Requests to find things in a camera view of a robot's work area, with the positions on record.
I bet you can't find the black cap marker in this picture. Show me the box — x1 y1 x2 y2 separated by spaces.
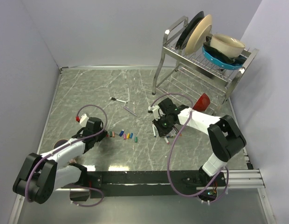
110 97 128 104

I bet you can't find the red cap marker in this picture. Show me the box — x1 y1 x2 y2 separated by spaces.
152 124 156 137

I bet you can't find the pink cap marker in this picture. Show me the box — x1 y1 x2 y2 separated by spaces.
164 136 170 145

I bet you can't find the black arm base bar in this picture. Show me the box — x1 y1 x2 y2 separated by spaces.
60 170 227 199

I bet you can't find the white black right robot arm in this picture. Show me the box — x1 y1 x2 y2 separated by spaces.
148 98 247 186

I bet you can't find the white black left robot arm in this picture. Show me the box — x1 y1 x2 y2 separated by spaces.
13 117 107 204

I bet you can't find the red bowl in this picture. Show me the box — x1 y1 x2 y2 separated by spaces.
193 93 210 112

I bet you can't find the stainless steel dish rack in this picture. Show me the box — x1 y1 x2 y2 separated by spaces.
152 16 259 115

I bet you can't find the black plate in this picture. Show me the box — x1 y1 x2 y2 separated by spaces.
175 11 205 50

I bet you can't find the blue polka dot bowl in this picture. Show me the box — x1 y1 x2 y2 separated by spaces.
202 47 243 70

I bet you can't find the beige plate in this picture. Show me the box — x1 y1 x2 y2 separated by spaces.
185 14 213 55

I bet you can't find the black dish under bowl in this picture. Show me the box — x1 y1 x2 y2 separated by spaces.
203 36 246 65

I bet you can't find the cream ceramic bowl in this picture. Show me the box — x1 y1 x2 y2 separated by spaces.
210 34 246 58

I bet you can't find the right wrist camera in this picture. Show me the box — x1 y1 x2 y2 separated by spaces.
148 105 159 116

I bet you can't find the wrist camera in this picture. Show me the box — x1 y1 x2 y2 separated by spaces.
148 105 159 116
76 113 89 127

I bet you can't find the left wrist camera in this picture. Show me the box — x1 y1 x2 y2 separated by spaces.
76 113 89 127

